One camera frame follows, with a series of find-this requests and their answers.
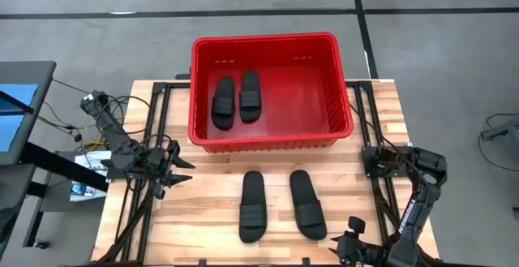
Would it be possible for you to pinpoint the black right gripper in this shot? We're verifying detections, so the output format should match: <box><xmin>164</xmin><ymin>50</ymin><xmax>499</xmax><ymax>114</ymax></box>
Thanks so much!
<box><xmin>328</xmin><ymin>216</ymin><xmax>386</xmax><ymax>267</ymax></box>

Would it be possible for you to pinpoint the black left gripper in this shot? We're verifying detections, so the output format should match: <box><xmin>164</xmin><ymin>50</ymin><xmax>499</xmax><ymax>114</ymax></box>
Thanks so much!
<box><xmin>135</xmin><ymin>139</ymin><xmax>196</xmax><ymax>201</ymax></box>

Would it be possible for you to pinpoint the black slide sandal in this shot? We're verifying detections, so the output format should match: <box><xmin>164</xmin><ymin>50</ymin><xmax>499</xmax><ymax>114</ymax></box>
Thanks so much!
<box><xmin>238</xmin><ymin>70</ymin><xmax>263</xmax><ymax>123</ymax></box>
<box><xmin>210</xmin><ymin>75</ymin><xmax>237</xmax><ymax>131</ymax></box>
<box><xmin>238</xmin><ymin>170</ymin><xmax>268</xmax><ymax>244</ymax></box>
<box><xmin>289</xmin><ymin>169</ymin><xmax>328</xmax><ymax>242</ymax></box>

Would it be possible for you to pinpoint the red plastic bin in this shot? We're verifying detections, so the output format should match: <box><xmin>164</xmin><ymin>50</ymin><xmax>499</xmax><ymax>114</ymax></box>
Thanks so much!
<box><xmin>187</xmin><ymin>31</ymin><xmax>354</xmax><ymax>153</ymax></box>

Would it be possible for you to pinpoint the white printed paper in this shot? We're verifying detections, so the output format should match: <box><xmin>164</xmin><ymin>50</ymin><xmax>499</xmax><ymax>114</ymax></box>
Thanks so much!
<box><xmin>75</xmin><ymin>150</ymin><xmax>113</xmax><ymax>179</ymax></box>

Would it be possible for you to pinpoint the small printed box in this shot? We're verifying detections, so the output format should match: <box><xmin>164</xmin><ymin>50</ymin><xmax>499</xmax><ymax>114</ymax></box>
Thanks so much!
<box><xmin>68</xmin><ymin>180</ymin><xmax>99</xmax><ymax>203</ymax></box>

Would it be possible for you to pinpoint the grey desk top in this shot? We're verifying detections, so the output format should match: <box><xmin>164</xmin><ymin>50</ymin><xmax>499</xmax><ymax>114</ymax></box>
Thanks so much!
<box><xmin>0</xmin><ymin>163</ymin><xmax>37</xmax><ymax>256</ymax></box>

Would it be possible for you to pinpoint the grey monitor blue screen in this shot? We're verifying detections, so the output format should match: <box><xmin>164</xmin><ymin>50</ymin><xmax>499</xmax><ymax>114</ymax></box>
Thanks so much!
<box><xmin>0</xmin><ymin>60</ymin><xmax>57</xmax><ymax>166</ymax></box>

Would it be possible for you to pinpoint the grey stand leg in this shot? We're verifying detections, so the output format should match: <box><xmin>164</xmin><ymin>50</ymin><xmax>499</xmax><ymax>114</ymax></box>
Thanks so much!
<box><xmin>482</xmin><ymin>125</ymin><xmax>519</xmax><ymax>142</ymax></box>

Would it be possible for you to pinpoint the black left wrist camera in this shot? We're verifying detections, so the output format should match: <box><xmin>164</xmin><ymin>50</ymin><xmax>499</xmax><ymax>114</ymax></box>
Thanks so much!
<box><xmin>146</xmin><ymin>148</ymin><xmax>165</xmax><ymax>170</ymax></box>

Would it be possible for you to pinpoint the black aluminium frame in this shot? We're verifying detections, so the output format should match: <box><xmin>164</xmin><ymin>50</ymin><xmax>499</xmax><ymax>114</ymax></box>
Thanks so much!
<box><xmin>93</xmin><ymin>79</ymin><xmax>441</xmax><ymax>267</ymax></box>

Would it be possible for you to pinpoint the black stand frame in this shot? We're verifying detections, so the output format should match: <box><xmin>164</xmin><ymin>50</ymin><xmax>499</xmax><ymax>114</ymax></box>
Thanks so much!
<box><xmin>18</xmin><ymin>141</ymin><xmax>109</xmax><ymax>248</ymax></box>

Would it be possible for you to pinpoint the yellow floor cable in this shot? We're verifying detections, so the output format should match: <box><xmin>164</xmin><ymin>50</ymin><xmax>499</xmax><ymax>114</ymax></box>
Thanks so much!
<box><xmin>38</xmin><ymin>115</ymin><xmax>106</xmax><ymax>149</ymax></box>

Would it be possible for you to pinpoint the black looped floor cable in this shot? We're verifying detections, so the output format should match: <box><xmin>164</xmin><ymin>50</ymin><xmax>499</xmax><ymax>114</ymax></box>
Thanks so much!
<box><xmin>477</xmin><ymin>112</ymin><xmax>519</xmax><ymax>174</ymax></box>

